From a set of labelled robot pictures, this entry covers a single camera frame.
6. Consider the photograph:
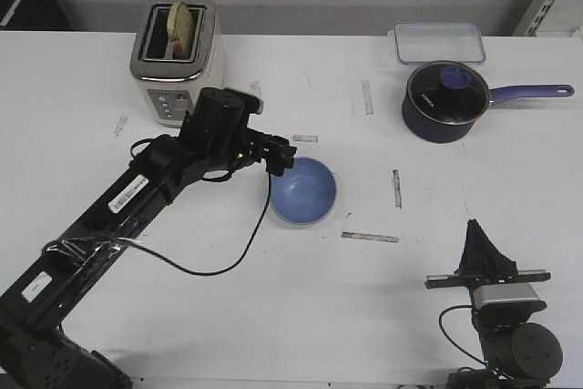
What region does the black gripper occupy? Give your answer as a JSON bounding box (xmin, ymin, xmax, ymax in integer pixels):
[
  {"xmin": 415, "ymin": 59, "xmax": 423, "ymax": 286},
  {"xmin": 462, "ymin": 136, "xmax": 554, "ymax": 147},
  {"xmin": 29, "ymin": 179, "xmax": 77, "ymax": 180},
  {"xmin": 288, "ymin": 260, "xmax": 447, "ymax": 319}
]
[
  {"xmin": 424, "ymin": 219, "xmax": 550, "ymax": 290},
  {"xmin": 246, "ymin": 129, "xmax": 297, "ymax": 177}
]

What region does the blue bowl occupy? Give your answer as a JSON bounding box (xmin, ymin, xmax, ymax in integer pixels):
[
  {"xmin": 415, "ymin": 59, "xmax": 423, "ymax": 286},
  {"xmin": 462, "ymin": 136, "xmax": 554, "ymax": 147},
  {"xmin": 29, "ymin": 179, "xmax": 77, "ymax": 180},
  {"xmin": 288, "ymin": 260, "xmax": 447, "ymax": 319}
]
[{"xmin": 271, "ymin": 157, "xmax": 337, "ymax": 226}]

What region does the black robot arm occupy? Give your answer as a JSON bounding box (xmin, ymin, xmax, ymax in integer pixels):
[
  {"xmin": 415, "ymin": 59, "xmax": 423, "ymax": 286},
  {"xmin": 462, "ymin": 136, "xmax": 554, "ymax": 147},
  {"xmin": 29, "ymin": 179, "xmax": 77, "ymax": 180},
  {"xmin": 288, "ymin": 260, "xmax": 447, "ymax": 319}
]
[
  {"xmin": 424, "ymin": 219, "xmax": 563, "ymax": 388},
  {"xmin": 1, "ymin": 87, "xmax": 296, "ymax": 388}
]

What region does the cream and chrome toaster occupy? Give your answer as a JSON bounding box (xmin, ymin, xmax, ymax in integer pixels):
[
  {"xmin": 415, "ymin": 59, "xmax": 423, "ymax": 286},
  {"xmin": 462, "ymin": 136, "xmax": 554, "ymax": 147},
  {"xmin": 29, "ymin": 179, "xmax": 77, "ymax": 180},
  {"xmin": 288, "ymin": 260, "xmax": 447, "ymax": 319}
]
[{"xmin": 129, "ymin": 0, "xmax": 226, "ymax": 127}]

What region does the dark blue saucepan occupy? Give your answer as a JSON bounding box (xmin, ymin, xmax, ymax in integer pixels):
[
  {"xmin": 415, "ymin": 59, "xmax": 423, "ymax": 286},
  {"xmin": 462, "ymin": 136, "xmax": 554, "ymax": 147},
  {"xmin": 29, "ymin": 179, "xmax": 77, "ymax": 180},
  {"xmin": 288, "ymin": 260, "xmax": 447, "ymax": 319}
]
[{"xmin": 402, "ymin": 60, "xmax": 575, "ymax": 144}]

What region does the slice of toast bread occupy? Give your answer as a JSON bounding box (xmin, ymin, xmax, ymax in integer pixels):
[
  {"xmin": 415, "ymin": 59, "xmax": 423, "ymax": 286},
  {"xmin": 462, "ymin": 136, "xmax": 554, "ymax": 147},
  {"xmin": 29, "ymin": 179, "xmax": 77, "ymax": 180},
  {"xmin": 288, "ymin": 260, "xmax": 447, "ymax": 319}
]
[{"xmin": 167, "ymin": 2, "xmax": 194, "ymax": 59}]

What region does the glass pot lid blue knob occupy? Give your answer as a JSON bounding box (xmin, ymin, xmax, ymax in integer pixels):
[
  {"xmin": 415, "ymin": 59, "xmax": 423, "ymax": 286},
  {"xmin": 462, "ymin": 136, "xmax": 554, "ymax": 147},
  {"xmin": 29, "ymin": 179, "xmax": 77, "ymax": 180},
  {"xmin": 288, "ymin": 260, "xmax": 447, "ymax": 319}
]
[{"xmin": 406, "ymin": 61, "xmax": 490, "ymax": 126}]

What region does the clear plastic food container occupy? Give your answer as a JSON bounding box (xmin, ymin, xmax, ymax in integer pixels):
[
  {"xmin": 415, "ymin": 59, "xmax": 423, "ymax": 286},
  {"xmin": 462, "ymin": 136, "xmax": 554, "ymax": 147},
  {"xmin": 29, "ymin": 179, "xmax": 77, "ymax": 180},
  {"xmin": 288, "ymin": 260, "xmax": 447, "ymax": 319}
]
[{"xmin": 388, "ymin": 22, "xmax": 486, "ymax": 65}]

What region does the black box in background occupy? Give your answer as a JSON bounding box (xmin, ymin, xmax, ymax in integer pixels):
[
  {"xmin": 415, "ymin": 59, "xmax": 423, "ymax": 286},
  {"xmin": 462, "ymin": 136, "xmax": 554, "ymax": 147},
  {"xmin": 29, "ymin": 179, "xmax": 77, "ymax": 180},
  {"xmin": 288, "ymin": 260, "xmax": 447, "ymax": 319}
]
[{"xmin": 1, "ymin": 0, "xmax": 74, "ymax": 31}]

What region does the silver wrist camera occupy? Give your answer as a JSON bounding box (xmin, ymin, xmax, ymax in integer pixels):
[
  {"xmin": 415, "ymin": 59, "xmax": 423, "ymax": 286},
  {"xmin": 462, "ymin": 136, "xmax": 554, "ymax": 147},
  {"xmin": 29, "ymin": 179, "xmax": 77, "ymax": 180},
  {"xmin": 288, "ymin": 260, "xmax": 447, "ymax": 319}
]
[
  {"xmin": 225, "ymin": 87, "xmax": 264, "ymax": 115},
  {"xmin": 472, "ymin": 282, "xmax": 547, "ymax": 312}
]

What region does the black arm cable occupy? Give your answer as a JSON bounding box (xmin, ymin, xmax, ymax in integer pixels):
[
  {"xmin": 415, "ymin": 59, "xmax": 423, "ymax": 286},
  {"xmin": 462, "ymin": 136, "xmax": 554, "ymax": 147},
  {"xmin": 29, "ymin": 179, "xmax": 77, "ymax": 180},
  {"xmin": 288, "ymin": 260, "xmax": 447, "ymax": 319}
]
[
  {"xmin": 438, "ymin": 304, "xmax": 491, "ymax": 370},
  {"xmin": 122, "ymin": 165, "xmax": 272, "ymax": 277}
]

